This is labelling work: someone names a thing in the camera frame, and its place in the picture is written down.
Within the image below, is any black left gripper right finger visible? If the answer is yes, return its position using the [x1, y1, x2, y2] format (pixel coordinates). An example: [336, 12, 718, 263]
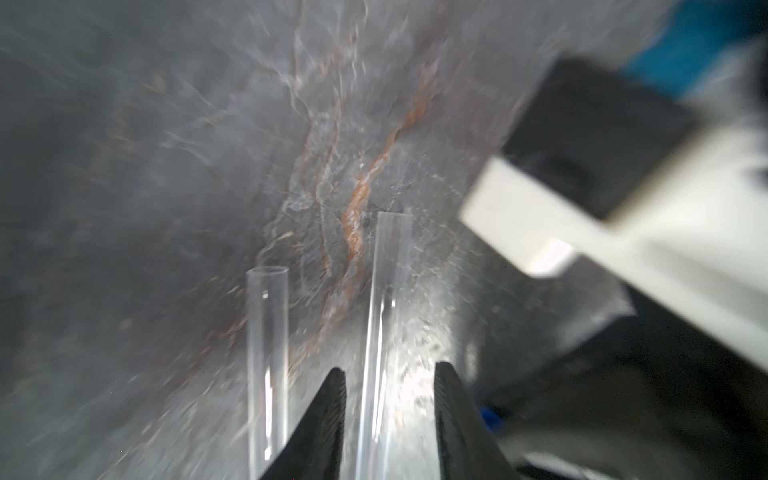
[434, 362, 519, 479]

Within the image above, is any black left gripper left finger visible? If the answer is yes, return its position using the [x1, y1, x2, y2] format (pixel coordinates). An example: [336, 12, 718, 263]
[261, 367, 347, 480]

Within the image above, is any test tube with blue stopper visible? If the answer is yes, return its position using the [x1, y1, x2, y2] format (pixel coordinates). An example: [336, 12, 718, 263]
[354, 212, 413, 479]

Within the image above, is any open clear test tube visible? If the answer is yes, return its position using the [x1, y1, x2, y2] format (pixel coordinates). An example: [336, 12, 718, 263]
[246, 266, 289, 479]

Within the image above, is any loose blue stopper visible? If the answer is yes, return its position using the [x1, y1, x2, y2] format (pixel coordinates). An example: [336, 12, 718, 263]
[479, 407, 503, 433]

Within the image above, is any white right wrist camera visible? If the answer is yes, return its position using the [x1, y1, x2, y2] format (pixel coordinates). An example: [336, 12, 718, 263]
[459, 57, 767, 368]

